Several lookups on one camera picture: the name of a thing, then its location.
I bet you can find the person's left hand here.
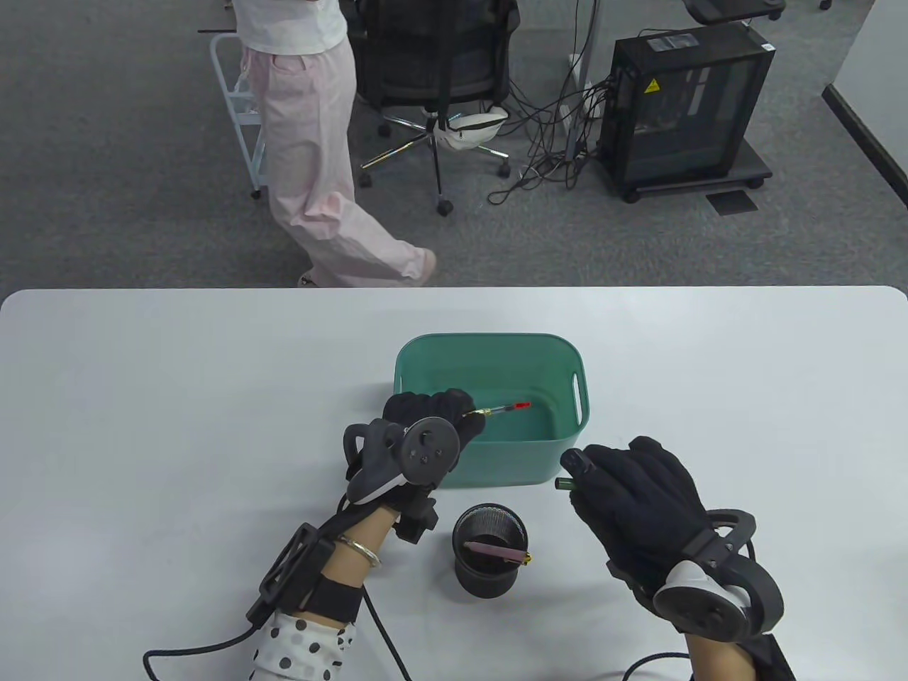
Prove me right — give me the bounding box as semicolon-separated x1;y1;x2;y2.
383;389;489;490

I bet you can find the person's right hand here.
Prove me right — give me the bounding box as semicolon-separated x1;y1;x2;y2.
560;436;710;604

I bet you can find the pink fountain pen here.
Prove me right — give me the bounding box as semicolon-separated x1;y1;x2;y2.
463;541;533;567

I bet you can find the person's left forearm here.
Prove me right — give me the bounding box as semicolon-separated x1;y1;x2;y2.
312;507;398;625

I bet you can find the person's right forearm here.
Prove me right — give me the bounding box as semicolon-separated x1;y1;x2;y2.
685;631;756;681

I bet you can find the black white hand tracker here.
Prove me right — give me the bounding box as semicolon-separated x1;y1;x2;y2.
607;509;785;639
344;417;460;543

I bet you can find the green plastic bin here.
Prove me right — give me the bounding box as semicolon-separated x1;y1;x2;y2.
393;333;590;489

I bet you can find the black mesh pen holder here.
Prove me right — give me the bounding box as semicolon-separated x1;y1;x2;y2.
453;503;529;601

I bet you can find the white bag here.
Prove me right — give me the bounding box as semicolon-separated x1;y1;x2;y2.
436;106;511;153

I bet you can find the white polka dot sleeve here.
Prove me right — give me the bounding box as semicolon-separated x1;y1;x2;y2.
252;611;355;681

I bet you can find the black floor outlet cover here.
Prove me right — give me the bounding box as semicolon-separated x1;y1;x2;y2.
707;190;758;216

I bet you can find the black mesh office chair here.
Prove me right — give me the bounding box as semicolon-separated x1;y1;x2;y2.
351;0;522;216

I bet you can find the white rolling cart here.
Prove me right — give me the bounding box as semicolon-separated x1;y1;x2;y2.
209;33;267;199

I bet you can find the black wheeled platform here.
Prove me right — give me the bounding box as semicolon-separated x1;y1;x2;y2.
614;135;774;205

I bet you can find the white desk leg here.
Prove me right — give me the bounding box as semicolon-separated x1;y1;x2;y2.
567;0;597;135

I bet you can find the black computer cabinet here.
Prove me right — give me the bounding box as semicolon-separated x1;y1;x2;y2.
598;23;777;191

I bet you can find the black chair base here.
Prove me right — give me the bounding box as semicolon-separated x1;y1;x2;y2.
682;0;787;26

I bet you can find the silver bracelet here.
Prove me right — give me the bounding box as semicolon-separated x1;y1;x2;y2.
335;533;382;570

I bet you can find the bundle of black floor cables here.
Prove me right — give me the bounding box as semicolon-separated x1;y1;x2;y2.
487;28;614;206

